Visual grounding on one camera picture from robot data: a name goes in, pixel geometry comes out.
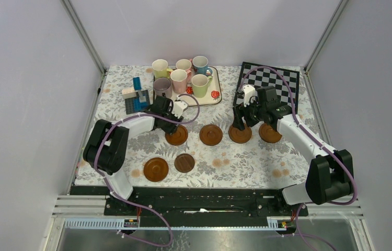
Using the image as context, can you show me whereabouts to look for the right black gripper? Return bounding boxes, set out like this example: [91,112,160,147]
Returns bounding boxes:
[232,96,266,131]

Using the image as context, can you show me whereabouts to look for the brown coaster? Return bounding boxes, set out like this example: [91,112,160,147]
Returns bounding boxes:
[143,157,169,182]
[228,125,252,144]
[199,124,223,146]
[165,125,188,146]
[259,123,282,143]

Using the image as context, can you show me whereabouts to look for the black white chessboard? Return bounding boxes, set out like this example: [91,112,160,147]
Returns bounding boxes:
[233,62,300,112]

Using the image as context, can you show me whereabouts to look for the green mug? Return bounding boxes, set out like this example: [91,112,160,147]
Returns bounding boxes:
[191,74,213,98]

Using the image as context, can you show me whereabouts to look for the dark walnut coaster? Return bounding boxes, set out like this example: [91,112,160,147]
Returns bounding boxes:
[174,153,195,173]

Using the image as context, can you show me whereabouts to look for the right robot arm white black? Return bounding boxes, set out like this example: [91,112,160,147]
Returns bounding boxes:
[233,85,355,215]

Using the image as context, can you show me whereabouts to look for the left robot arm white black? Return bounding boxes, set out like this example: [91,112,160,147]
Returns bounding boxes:
[83,97,188,215]

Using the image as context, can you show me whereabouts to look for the grey purple mug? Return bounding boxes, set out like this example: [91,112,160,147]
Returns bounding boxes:
[153,77,172,98]

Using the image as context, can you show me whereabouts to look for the toy block stack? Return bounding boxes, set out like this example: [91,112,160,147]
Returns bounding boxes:
[122,77,151,115]

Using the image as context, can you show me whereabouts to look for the pink mug front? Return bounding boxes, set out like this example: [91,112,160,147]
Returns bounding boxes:
[170,69,190,94]

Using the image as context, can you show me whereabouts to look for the pink mug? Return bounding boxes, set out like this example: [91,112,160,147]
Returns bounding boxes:
[175,59,192,74]
[170,69,190,94]

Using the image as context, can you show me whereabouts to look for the yellow mug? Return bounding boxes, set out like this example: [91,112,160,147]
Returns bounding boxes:
[152,59,172,78]

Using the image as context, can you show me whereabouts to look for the pink mug back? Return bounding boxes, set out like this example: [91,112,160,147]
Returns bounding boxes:
[175,59,192,74]

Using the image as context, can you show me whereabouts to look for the blue mug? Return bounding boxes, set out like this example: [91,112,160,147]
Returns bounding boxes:
[191,55,213,76]

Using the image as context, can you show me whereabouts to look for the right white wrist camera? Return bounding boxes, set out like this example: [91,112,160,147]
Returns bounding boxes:
[242,84,256,107]

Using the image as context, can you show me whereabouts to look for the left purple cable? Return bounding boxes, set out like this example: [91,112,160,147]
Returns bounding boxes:
[93,93,201,247]

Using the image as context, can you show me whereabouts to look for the purple cable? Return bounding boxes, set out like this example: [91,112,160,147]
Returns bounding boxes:
[238,65,359,251]
[93,93,201,247]

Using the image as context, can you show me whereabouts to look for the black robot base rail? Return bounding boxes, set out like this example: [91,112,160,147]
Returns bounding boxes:
[70,186,298,228]

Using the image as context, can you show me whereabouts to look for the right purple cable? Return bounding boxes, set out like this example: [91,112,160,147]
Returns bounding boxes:
[238,65,359,251]

